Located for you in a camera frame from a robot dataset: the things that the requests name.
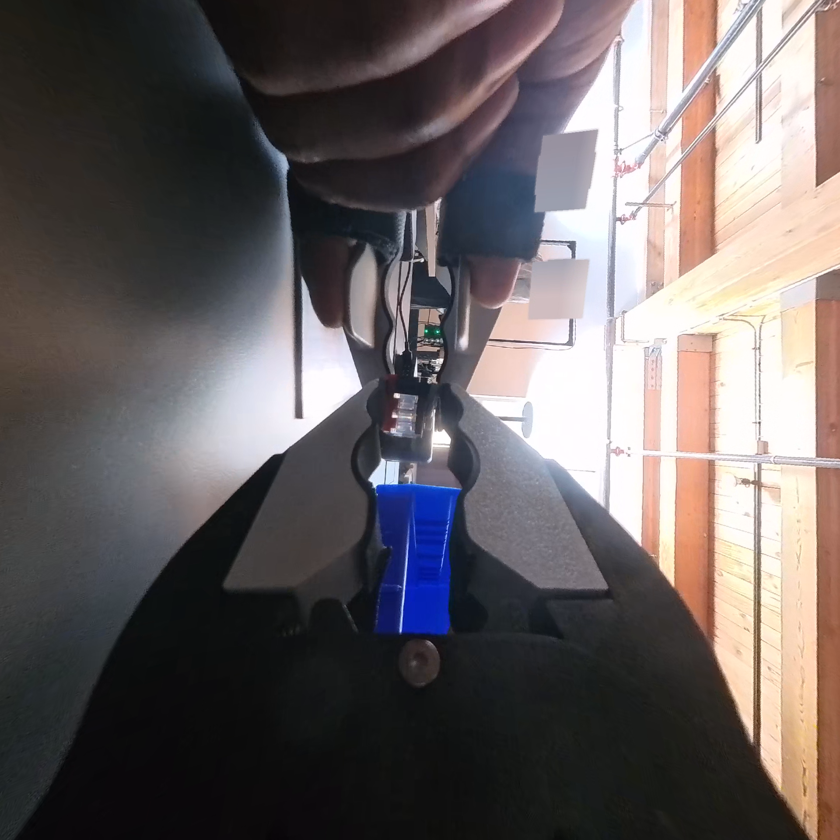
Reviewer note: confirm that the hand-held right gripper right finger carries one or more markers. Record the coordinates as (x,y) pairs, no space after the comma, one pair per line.
(525,525)

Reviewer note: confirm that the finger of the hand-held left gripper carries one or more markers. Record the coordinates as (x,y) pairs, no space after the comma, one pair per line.
(463,308)
(358,295)

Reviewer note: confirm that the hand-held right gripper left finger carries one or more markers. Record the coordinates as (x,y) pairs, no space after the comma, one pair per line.
(308,512)

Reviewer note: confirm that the small black red brick block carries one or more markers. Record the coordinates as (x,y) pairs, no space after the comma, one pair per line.
(407,420)

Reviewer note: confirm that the person's left hand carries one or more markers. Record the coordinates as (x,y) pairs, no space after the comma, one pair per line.
(394,98)

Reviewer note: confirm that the blue plastic bin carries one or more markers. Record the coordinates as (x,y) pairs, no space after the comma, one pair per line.
(413,558)

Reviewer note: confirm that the metal ceiling pipe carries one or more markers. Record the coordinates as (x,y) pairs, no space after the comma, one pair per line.
(695,85)

